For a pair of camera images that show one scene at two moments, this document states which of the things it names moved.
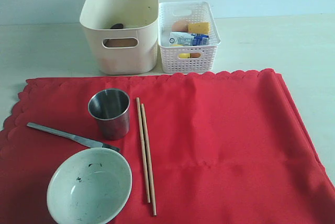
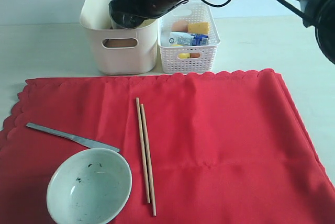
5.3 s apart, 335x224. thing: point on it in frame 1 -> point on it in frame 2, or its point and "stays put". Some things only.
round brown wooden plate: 116,43 stays put
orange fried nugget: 194,55 stays put
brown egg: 180,26 stays put
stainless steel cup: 111,107 -> 115,25
